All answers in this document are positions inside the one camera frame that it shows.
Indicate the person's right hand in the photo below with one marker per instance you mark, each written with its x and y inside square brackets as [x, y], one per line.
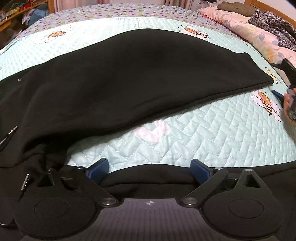
[287, 102]

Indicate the purple floral bedsheet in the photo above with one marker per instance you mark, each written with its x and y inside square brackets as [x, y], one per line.
[138, 11]

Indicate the blue cloth bundle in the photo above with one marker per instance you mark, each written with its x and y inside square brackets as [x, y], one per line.
[37, 14]

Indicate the brown pillow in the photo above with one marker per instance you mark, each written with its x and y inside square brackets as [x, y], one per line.
[235, 8]

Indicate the wooden bookshelf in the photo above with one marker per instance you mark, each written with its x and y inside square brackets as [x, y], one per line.
[13, 14]

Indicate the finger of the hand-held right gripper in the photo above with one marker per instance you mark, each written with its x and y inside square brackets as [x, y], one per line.
[289, 69]
[277, 93]

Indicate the teal bee-print quilted blanket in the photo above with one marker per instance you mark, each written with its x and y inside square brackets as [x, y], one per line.
[208, 134]

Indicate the dark speckled garment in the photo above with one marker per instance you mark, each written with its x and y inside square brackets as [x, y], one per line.
[275, 25]

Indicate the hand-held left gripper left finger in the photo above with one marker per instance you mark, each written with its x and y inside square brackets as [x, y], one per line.
[99, 170]

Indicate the pink floral pillow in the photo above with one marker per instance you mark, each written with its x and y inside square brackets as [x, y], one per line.
[254, 34]

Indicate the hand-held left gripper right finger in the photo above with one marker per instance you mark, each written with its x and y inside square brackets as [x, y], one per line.
[199, 170]

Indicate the wooden headboard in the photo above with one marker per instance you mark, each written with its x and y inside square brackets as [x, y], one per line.
[272, 5]

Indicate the black pants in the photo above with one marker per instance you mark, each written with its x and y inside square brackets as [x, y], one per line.
[127, 78]

